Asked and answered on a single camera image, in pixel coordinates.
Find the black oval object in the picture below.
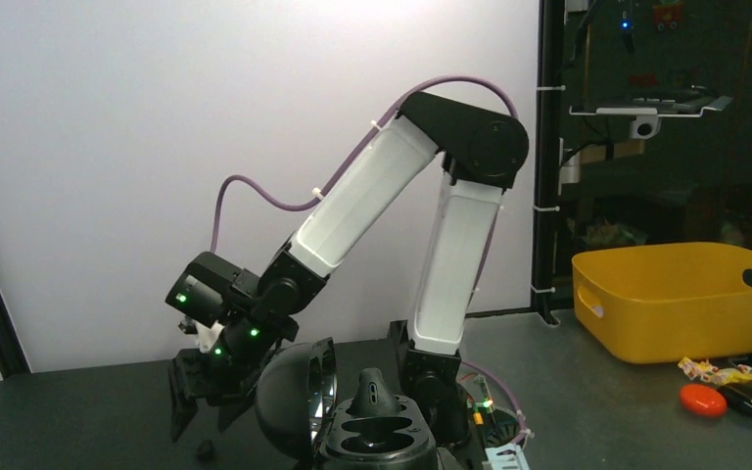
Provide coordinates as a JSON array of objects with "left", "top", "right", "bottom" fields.
[{"left": 254, "top": 338, "right": 446, "bottom": 469}]

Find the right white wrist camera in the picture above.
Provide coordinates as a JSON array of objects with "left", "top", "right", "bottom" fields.
[{"left": 195, "top": 321, "right": 223, "bottom": 353}]

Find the red orange small object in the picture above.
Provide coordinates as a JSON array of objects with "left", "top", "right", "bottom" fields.
[{"left": 679, "top": 384, "right": 728, "bottom": 418}]

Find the white bracket on shelf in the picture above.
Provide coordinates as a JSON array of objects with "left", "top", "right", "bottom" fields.
[{"left": 569, "top": 95, "right": 732, "bottom": 140}]

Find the yellow plastic bin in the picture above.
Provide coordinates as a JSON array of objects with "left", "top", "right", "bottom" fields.
[{"left": 572, "top": 242, "right": 752, "bottom": 364}]

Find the black oval gadget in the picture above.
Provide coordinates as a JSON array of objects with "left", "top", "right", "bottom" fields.
[{"left": 717, "top": 383, "right": 752, "bottom": 419}]

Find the white slotted cable duct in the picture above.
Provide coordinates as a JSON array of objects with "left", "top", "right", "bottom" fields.
[{"left": 483, "top": 443, "right": 530, "bottom": 470}]

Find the yellow candy wrapper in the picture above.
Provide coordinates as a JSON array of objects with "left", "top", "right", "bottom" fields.
[{"left": 678, "top": 357, "right": 752, "bottom": 386}]

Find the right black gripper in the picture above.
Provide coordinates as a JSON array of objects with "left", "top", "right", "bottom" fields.
[{"left": 166, "top": 252, "right": 299, "bottom": 444}]

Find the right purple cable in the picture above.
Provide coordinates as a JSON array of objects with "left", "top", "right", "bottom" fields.
[{"left": 209, "top": 74, "right": 533, "bottom": 448}]

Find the front right black frame post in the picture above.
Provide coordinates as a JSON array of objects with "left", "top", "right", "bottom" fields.
[{"left": 531, "top": 0, "right": 565, "bottom": 326}]

